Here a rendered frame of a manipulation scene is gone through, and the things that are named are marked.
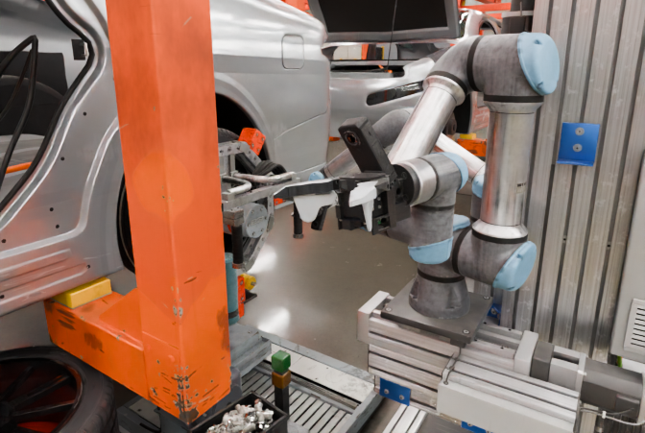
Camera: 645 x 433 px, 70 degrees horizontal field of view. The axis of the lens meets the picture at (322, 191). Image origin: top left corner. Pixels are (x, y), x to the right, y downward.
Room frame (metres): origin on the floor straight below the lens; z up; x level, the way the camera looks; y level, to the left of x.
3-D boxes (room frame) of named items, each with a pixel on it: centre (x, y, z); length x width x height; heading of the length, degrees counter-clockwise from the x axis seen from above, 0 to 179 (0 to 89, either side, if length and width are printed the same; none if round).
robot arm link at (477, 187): (1.49, -0.56, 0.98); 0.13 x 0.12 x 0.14; 146
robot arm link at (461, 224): (1.06, -0.30, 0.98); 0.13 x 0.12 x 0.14; 44
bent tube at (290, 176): (1.74, 0.23, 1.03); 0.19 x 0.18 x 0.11; 56
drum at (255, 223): (1.69, 0.33, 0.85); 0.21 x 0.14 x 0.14; 56
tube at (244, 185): (1.58, 0.34, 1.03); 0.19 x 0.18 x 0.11; 56
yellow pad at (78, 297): (1.38, 0.79, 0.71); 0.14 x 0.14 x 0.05; 56
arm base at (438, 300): (1.07, -0.30, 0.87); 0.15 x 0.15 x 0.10
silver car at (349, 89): (6.26, -1.42, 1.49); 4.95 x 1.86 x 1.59; 146
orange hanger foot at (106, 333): (1.28, 0.64, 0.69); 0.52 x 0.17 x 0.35; 56
